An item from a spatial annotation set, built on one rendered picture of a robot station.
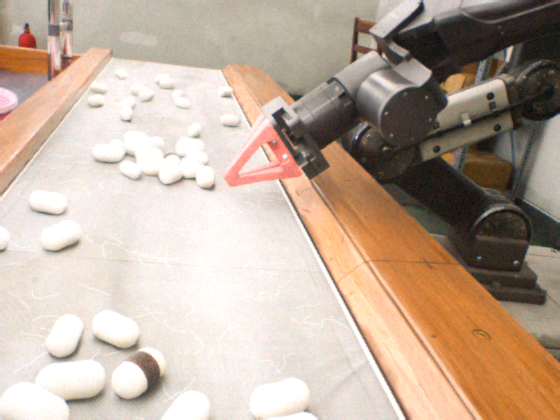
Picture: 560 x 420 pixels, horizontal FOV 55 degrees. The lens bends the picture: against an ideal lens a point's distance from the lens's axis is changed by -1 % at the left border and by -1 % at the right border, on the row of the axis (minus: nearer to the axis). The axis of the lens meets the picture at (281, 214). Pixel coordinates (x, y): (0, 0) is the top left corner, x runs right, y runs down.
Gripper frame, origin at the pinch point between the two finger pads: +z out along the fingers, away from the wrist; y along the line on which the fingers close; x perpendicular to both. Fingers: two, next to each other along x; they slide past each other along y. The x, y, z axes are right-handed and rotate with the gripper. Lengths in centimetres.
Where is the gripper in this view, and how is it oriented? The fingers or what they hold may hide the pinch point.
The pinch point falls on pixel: (232, 177)
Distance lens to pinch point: 58.7
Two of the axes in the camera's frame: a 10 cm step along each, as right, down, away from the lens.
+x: 5.3, 7.3, 4.2
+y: 1.8, 3.9, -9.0
